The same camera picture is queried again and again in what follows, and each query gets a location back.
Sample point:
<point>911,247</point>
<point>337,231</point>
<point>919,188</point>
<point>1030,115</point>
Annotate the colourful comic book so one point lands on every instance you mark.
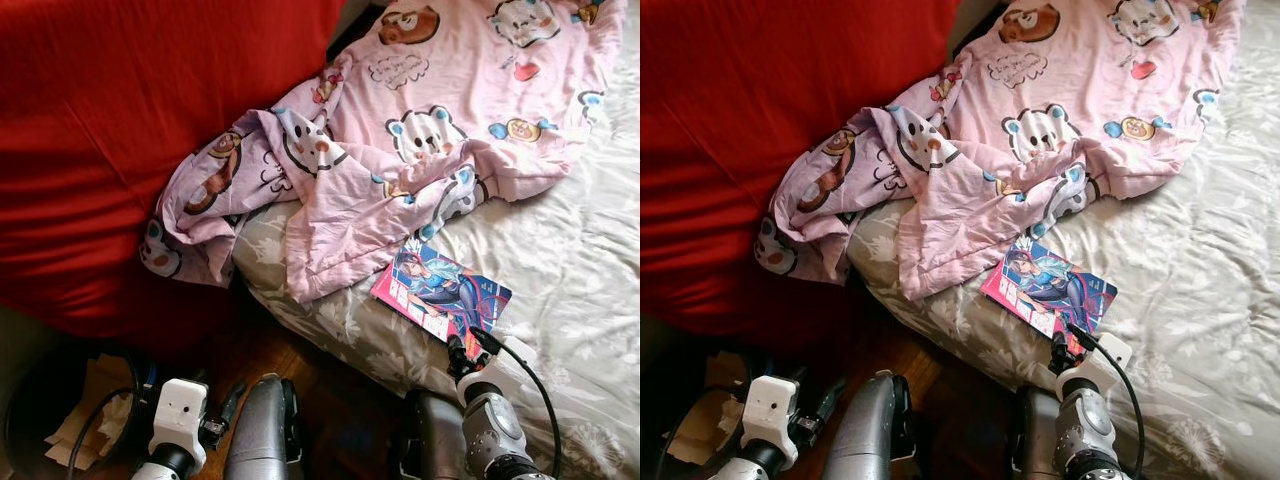
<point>440,285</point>
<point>1050,280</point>

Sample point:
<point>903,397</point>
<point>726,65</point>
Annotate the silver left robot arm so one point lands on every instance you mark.
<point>760,460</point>
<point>170,462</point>

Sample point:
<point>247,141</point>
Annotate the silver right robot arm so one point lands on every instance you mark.
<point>1085,430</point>
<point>495,430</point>

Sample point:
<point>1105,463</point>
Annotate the grey left robot leg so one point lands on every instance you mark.
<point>260,430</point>
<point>865,430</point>

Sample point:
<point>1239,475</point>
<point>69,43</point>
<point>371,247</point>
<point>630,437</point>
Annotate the grey robot leg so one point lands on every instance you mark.
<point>1040,440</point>
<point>865,430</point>
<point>435,440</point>
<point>260,430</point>

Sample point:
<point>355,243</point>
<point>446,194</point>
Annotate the small blue object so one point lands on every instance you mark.
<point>150,377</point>

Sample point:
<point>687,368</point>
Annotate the grey right robot leg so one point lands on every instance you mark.
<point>1040,440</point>
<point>435,440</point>

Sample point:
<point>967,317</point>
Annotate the black waste bin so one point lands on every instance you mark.
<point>20,400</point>
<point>655,400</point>

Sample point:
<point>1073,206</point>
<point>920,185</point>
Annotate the bed with grey floral sheet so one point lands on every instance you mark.
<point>580,250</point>
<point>1200,250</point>

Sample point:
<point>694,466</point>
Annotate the pink cartoon bear blanket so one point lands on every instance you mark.
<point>1050,90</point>
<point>430,90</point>

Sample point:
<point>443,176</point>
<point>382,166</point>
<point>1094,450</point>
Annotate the large red mattress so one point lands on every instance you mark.
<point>760,150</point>
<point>120,150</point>

